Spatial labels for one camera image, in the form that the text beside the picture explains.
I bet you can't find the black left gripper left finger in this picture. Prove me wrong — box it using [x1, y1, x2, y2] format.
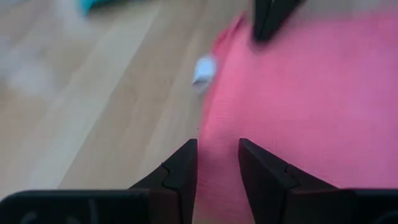
[129, 139, 198, 224]

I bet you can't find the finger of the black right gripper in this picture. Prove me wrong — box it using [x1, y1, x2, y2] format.
[267, 0, 304, 39]
[253, 0, 273, 42]

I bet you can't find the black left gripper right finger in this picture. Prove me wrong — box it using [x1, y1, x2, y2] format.
[239, 138, 338, 224]

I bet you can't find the pink microfiber towel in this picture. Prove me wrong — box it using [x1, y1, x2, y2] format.
[192, 12, 398, 224]

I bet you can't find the blue microfiber towel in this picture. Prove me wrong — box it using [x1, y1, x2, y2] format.
[79, 0, 125, 15]

